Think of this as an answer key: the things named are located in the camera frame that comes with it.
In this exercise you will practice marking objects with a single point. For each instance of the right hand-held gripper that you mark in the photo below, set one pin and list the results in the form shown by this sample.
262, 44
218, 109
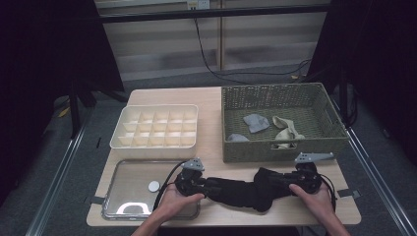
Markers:
308, 180

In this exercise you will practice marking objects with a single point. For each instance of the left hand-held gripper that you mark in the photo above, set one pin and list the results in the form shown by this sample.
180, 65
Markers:
190, 183

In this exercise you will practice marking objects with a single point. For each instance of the black sock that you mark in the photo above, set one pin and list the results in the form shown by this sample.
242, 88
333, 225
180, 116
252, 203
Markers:
229, 193
265, 196

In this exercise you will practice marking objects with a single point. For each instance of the white compartment storage box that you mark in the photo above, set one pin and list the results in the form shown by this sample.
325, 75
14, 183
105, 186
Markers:
154, 153

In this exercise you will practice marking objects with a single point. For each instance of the clear plastic lid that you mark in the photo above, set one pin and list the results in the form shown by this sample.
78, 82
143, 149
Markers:
131, 183

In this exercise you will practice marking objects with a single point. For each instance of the green woven basket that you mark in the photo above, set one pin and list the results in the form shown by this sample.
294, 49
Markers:
246, 154

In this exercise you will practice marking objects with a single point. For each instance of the person's left hand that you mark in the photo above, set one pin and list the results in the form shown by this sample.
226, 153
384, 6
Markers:
173, 206

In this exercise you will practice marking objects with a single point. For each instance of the person's right hand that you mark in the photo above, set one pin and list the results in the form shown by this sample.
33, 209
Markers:
319, 206

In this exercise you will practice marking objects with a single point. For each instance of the black tape piece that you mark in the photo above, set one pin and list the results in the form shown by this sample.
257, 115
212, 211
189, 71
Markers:
95, 200
347, 193

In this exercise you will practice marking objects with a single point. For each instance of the black metal stand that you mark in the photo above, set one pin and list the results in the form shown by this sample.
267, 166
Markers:
343, 98
74, 111

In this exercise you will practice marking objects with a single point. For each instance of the small yellow scrap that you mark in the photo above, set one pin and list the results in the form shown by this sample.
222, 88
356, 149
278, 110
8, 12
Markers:
295, 77

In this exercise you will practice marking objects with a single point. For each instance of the yellow floor tape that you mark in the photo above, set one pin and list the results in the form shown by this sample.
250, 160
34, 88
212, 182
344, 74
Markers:
64, 112

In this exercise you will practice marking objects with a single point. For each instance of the black curtain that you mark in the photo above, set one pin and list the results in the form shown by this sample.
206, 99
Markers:
383, 49
39, 49

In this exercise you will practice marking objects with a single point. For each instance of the black horizontal bar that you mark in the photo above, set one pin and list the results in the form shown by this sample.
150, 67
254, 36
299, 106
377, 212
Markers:
164, 15

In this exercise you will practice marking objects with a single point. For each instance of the aluminium floor rail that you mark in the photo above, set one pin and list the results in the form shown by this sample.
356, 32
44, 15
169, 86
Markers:
55, 187
377, 183

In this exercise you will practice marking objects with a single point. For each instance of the white wall socket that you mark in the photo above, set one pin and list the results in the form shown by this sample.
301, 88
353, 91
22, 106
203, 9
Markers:
203, 4

